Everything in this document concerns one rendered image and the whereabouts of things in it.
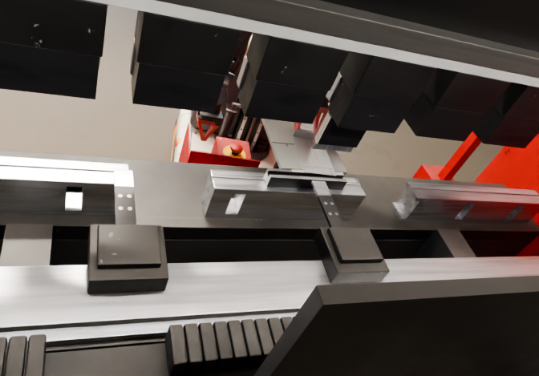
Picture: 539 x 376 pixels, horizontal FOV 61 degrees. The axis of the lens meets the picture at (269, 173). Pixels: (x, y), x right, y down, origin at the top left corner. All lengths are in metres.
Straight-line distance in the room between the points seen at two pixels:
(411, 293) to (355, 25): 0.30
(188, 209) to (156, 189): 0.09
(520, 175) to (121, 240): 1.35
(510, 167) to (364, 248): 0.95
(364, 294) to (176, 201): 0.70
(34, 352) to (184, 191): 0.55
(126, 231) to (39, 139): 1.74
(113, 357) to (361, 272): 0.46
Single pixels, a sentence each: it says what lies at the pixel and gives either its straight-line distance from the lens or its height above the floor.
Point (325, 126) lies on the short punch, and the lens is 0.98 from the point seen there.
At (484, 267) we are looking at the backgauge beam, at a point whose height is 0.98.
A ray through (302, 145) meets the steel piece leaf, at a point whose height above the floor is 1.00.
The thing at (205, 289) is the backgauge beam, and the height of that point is 0.98.
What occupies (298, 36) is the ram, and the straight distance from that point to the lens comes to 0.79.
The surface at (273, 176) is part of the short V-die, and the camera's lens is 1.03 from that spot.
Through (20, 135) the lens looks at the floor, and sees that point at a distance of 2.53.
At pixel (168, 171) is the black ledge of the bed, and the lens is 1.14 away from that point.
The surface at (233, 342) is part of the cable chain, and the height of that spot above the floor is 1.04.
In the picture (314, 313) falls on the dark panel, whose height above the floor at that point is 1.32.
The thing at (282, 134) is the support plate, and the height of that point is 1.00.
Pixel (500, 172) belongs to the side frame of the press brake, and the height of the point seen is 0.89.
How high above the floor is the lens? 1.65
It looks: 39 degrees down
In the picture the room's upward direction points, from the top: 24 degrees clockwise
